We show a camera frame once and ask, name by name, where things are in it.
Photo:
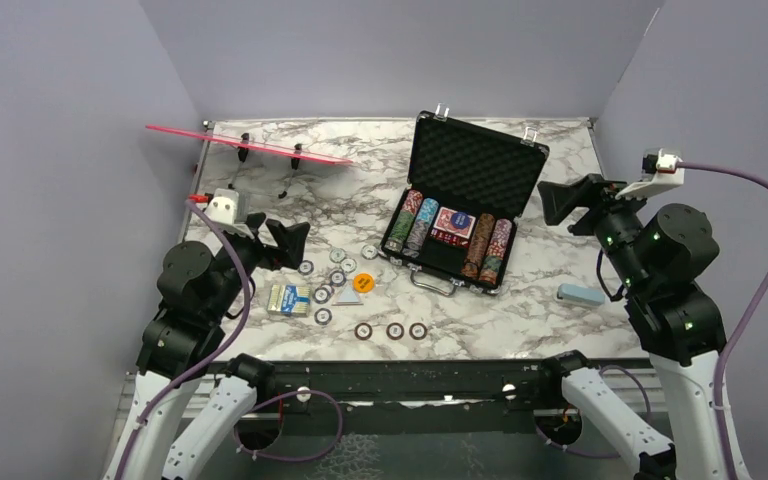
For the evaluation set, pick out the blue small blind button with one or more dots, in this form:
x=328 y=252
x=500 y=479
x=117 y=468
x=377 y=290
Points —
x=461 y=220

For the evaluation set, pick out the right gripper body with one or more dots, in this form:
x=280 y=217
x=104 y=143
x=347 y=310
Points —
x=610 y=215

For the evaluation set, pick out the chrome case handle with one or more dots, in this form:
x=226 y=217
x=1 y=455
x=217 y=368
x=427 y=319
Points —
x=435 y=284

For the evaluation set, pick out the red white chip stack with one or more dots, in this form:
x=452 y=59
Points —
x=404 y=220

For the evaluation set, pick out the pink acrylic sheet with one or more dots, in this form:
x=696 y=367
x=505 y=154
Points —
x=290 y=152

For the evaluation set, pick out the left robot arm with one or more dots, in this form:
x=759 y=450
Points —
x=198 y=288

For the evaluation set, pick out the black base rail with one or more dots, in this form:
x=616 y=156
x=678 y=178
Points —
x=402 y=397

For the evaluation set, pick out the orange black chip stack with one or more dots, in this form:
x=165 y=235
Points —
x=477 y=248

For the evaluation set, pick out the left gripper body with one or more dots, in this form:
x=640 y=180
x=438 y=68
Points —
x=253 y=250

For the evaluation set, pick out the orange big blind button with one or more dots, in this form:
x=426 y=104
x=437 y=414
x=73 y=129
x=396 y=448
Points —
x=363 y=283

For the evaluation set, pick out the blue yellow card deck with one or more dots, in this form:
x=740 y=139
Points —
x=289 y=300

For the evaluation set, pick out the light blue chip stack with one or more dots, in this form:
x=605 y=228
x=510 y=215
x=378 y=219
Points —
x=420 y=227

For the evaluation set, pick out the red playing card deck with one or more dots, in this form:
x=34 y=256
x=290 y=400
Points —
x=442 y=222

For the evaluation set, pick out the white one poker chip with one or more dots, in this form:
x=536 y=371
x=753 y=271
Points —
x=348 y=265
x=369 y=252
x=337 y=255

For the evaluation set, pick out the purple red chip stack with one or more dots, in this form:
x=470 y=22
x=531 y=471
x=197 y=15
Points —
x=496 y=252

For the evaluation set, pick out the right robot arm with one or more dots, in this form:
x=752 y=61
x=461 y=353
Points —
x=678 y=325

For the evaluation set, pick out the black poker chip case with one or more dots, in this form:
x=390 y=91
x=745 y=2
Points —
x=472 y=169

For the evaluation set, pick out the blue ten poker chip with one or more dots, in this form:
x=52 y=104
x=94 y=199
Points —
x=306 y=267

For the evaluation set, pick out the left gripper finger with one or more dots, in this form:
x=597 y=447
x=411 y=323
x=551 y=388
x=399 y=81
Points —
x=288 y=237
x=288 y=256

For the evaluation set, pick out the red dice row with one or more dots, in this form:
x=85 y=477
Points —
x=449 y=238

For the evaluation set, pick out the orange black poker chip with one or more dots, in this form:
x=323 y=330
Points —
x=363 y=331
x=395 y=331
x=418 y=331

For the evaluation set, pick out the metal wire stand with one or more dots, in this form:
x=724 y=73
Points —
x=264 y=174

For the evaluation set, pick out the light blue eraser block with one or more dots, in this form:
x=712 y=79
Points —
x=579 y=295

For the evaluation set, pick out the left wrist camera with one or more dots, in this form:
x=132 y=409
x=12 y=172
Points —
x=229 y=209

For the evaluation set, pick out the clear triangular dealer button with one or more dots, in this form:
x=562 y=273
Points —
x=348 y=296

